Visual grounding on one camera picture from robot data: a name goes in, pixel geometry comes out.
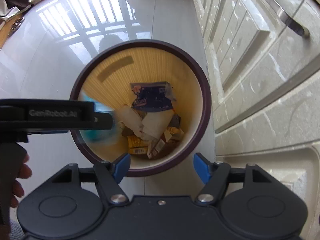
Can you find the round wood-grain bin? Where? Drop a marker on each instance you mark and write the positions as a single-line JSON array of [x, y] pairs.
[[155, 62]]

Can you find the white cloth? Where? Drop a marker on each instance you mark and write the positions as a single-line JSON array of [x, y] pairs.
[[7, 11]]

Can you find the blue snack wrapper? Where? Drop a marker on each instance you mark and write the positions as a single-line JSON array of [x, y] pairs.
[[152, 95]]

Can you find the white crumpled paper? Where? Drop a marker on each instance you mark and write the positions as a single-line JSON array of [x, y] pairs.
[[157, 122]]

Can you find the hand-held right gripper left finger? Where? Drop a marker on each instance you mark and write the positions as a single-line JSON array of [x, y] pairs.
[[122, 166]]

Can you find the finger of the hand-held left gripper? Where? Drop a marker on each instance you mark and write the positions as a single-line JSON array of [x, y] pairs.
[[103, 122]]

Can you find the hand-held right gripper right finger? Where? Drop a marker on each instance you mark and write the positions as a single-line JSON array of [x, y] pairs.
[[201, 166]]

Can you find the yellow cardboard box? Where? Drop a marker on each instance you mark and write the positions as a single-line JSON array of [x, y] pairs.
[[136, 143]]

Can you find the yellow snack packet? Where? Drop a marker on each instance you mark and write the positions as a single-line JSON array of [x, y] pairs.
[[173, 132]]

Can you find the person's left hand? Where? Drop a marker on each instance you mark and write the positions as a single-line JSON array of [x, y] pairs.
[[22, 172]]

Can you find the light blue wrapper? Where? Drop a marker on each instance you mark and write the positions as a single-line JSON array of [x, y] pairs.
[[100, 137]]

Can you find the cream embossed cabinet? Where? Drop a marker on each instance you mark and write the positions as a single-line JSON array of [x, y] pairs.
[[250, 92]]

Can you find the grey foil wrapper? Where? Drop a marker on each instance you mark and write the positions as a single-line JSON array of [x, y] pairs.
[[176, 121]]

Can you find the beige slipper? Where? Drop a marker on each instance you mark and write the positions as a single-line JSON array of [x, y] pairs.
[[19, 23], [14, 31]]

